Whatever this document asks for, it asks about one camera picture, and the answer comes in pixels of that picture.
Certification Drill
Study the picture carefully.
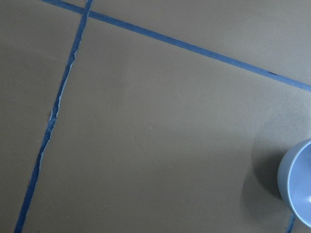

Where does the blue bowl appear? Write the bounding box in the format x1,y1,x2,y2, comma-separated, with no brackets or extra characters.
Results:
277,139,311,227

